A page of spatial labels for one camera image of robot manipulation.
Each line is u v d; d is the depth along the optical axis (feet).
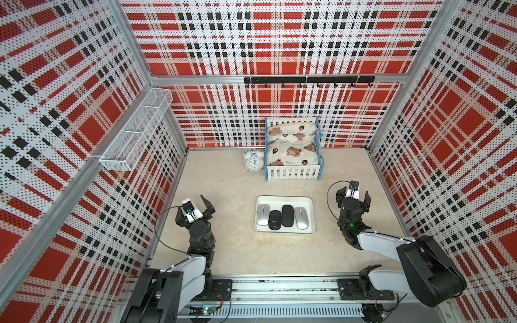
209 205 2.53
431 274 1.38
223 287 2.41
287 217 2.99
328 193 3.35
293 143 3.74
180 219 2.37
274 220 2.92
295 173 3.40
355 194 2.40
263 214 3.00
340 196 2.61
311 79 2.94
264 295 2.41
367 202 2.51
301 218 2.98
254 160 3.43
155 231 3.11
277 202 3.17
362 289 2.17
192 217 2.20
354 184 2.38
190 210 2.18
